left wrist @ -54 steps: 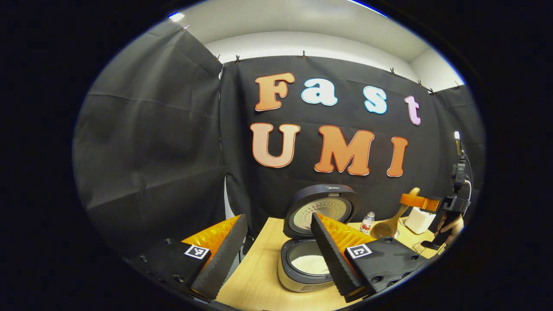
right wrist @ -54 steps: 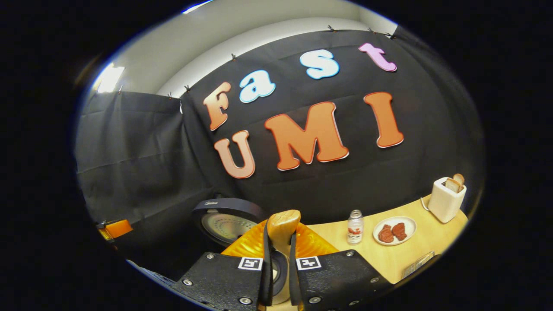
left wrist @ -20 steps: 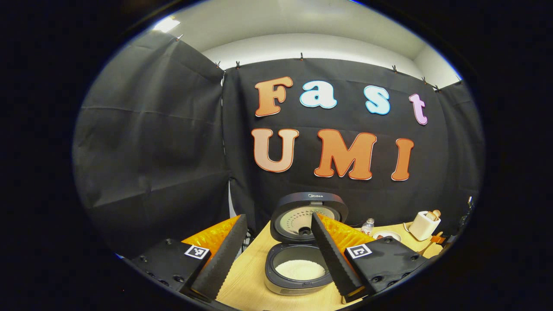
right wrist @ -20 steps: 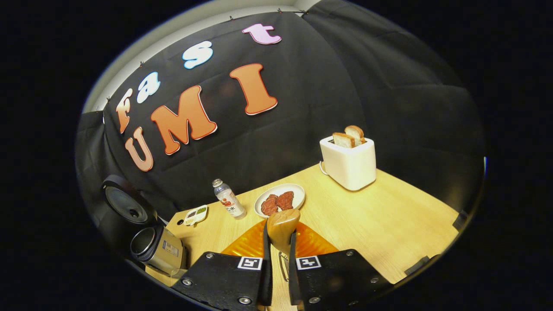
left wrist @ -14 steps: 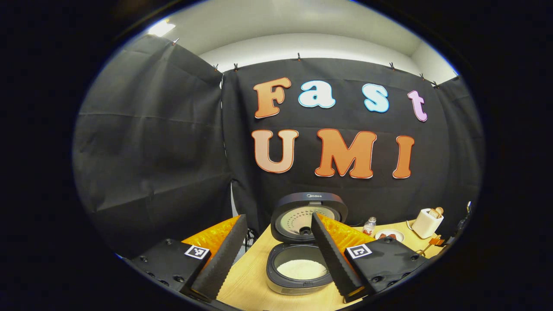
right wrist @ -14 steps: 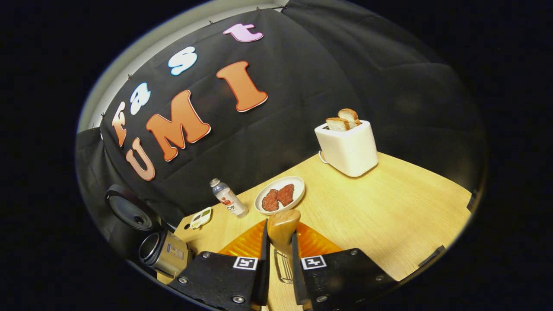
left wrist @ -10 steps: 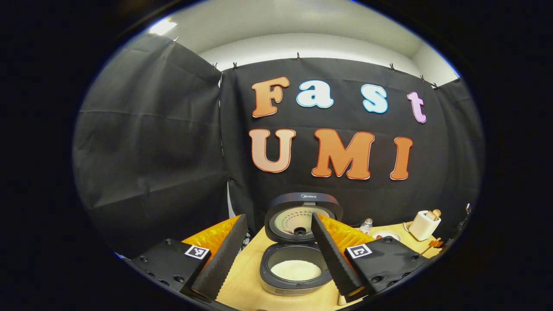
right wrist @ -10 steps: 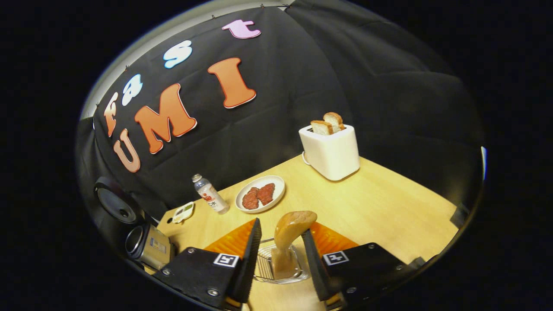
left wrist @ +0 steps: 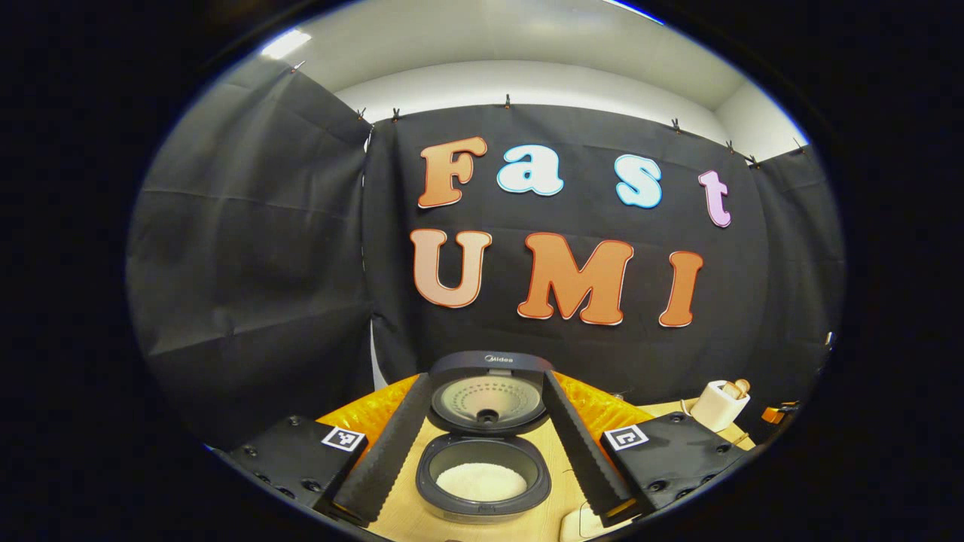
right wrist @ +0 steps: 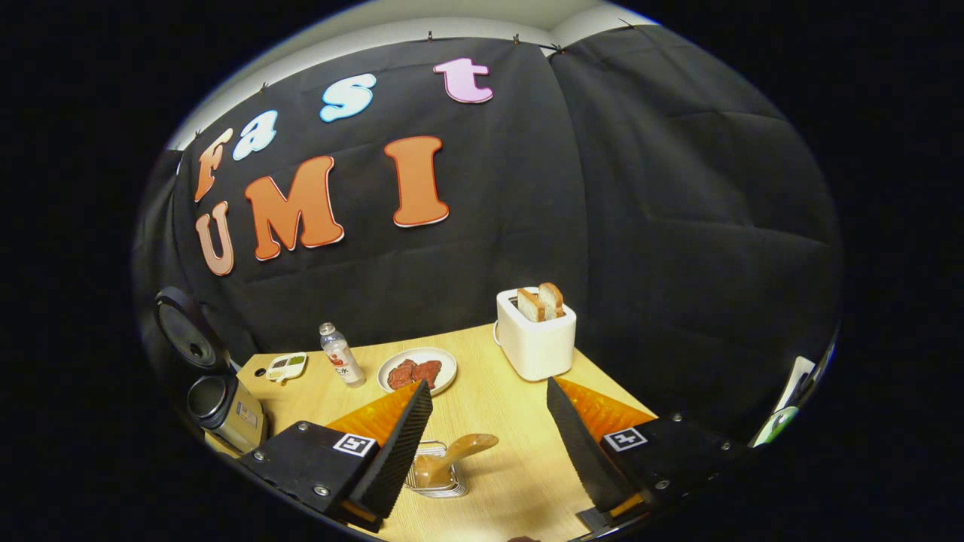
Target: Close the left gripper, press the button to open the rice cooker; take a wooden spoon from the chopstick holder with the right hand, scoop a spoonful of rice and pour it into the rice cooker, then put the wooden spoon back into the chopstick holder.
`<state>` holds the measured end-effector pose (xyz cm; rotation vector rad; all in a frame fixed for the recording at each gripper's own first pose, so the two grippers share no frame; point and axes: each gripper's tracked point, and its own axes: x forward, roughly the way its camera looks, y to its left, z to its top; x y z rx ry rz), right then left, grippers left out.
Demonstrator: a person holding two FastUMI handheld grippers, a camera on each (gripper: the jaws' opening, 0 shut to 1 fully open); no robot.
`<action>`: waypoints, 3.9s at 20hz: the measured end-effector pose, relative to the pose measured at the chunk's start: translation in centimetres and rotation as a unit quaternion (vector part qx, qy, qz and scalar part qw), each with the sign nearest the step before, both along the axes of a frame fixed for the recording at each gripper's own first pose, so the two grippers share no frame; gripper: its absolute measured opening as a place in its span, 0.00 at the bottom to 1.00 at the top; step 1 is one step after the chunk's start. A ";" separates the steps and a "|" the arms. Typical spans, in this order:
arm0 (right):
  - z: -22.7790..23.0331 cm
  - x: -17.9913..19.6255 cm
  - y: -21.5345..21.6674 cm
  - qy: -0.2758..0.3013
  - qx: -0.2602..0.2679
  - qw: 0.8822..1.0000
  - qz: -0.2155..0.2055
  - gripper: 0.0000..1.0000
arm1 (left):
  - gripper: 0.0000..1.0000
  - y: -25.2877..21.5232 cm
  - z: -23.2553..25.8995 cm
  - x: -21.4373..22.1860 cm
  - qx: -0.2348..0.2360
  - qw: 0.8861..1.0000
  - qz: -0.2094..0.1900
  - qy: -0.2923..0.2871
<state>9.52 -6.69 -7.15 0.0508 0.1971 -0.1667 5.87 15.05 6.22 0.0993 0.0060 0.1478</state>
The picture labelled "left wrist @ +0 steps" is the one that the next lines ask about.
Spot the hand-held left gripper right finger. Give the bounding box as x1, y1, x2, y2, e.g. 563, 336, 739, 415
542, 370, 750, 528

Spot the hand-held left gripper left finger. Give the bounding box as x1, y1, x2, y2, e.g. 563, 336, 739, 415
226, 373, 434, 526

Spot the white rice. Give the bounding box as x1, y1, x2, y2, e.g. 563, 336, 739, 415
435, 462, 528, 503

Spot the black rice cooker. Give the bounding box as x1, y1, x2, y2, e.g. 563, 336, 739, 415
416, 350, 554, 524

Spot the clear rice tray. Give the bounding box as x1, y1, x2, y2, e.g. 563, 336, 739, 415
559, 501, 630, 541

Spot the white toaster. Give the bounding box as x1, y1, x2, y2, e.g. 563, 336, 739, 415
689, 379, 752, 433

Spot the row of backdrop clips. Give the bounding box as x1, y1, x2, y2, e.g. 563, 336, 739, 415
292, 60, 807, 166

